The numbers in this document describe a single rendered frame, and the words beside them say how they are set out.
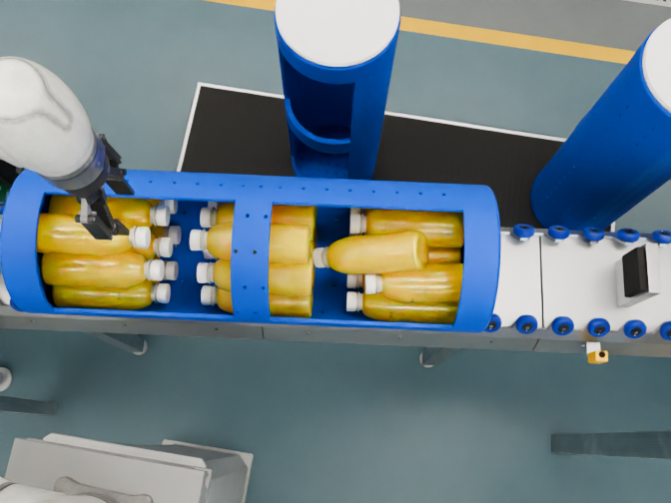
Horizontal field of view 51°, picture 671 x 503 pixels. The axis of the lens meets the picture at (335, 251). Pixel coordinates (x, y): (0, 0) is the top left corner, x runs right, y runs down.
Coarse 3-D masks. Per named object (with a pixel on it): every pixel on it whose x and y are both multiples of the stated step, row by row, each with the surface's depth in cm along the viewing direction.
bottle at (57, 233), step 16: (48, 224) 126; (64, 224) 126; (80, 224) 126; (128, 224) 129; (48, 240) 126; (64, 240) 126; (80, 240) 126; (96, 240) 126; (112, 240) 126; (128, 240) 128
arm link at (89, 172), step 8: (96, 136) 90; (96, 144) 89; (96, 152) 89; (104, 152) 93; (88, 160) 88; (96, 160) 90; (104, 160) 93; (80, 168) 88; (88, 168) 89; (96, 168) 91; (40, 176) 90; (64, 176) 87; (72, 176) 88; (80, 176) 89; (88, 176) 90; (96, 176) 92; (56, 184) 90; (64, 184) 90; (72, 184) 90; (80, 184) 91; (88, 184) 92
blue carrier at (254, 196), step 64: (64, 192) 125; (192, 192) 126; (256, 192) 127; (320, 192) 127; (384, 192) 128; (448, 192) 129; (0, 256) 123; (192, 256) 150; (256, 256) 122; (256, 320) 132; (320, 320) 131
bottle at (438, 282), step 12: (432, 264) 132; (444, 264) 132; (456, 264) 132; (384, 276) 131; (396, 276) 130; (408, 276) 130; (420, 276) 130; (432, 276) 130; (444, 276) 130; (456, 276) 130; (384, 288) 131; (396, 288) 130; (408, 288) 130; (420, 288) 130; (432, 288) 130; (444, 288) 130; (456, 288) 130; (396, 300) 132; (408, 300) 131; (420, 300) 132; (432, 300) 132; (444, 300) 132; (456, 300) 132
